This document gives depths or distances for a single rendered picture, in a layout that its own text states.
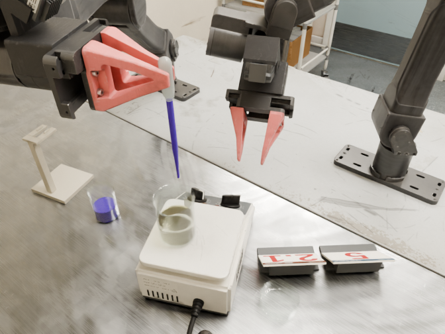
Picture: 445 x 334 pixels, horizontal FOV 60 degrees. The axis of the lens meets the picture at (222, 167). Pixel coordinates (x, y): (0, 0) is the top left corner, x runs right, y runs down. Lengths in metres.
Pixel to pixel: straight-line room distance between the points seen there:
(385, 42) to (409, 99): 2.81
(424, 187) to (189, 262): 0.48
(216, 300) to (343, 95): 0.69
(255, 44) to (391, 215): 0.39
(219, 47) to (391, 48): 2.95
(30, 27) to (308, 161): 0.56
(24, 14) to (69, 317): 0.39
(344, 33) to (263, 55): 3.09
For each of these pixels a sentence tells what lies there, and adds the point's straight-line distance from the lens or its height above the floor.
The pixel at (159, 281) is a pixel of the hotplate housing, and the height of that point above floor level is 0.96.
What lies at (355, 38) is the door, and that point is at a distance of 3.57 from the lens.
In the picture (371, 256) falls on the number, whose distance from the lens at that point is 0.63.
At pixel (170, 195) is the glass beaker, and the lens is 0.52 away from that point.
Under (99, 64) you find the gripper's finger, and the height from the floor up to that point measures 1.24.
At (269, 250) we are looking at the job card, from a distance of 0.63.
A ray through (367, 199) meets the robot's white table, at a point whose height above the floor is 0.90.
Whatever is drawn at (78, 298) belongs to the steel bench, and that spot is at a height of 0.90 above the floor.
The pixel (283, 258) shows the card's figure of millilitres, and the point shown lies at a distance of 0.60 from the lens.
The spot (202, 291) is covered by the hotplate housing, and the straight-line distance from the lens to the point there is 0.52.
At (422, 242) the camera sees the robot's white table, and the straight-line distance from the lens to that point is 0.72.
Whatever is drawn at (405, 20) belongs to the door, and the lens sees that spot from 3.42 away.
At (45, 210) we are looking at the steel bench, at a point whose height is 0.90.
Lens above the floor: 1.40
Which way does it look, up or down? 40 degrees down
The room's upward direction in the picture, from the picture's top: straight up
